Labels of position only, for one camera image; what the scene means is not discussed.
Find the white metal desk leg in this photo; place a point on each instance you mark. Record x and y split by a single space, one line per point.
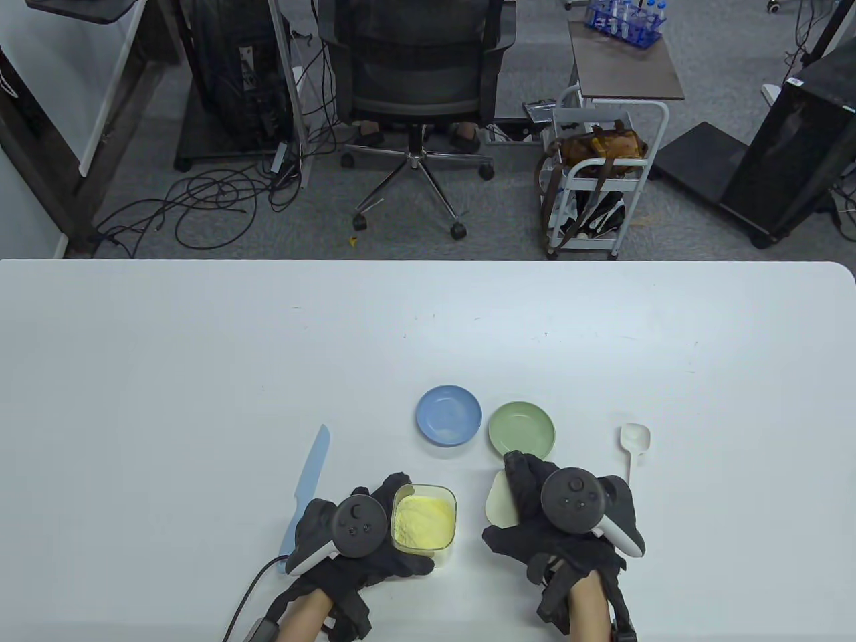
294 100

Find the small blue dish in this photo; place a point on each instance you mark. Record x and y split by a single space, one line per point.
448 414

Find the white rolling cart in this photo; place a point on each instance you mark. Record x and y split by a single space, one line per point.
582 245

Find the black computer tower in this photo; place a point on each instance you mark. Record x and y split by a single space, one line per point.
221 67

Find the small green dish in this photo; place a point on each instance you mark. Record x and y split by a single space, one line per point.
521 428

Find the person's right hand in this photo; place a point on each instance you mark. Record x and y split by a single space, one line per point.
528 495

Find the blue test tube rack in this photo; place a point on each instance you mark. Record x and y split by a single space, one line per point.
625 30

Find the white plastic coffee spoon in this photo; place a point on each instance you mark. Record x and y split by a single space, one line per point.
634 438

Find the white stand foot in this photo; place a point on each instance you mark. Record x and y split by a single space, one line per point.
771 93

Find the person's left forearm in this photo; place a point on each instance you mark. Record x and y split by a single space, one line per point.
301 622

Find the person's right forearm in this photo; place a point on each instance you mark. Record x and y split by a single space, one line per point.
588 615

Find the brown side table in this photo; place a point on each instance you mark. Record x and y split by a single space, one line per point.
622 67

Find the black glossy computer case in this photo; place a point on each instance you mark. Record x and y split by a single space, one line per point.
789 154

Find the black mesh office chair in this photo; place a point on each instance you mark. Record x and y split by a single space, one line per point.
414 87

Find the white desk with dark frame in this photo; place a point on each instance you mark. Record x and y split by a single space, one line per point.
120 134

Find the grey forearm sensor box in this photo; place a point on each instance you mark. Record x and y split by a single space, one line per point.
261 630

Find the clear chicken bouillon container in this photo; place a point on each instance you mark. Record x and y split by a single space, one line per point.
421 518

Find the black and white controller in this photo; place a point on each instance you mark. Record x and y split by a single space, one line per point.
358 525
572 498

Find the black and white bag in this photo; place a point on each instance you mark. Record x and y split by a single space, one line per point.
602 217

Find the person's left hand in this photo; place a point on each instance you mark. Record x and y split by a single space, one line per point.
378 568

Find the cream container lid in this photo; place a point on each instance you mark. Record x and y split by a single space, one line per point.
498 501

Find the black flat base plate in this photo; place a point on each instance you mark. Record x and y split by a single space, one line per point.
702 157

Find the brown leather bag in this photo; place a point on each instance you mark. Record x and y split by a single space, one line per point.
602 144

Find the light blue plastic knife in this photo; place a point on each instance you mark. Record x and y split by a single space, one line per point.
314 468

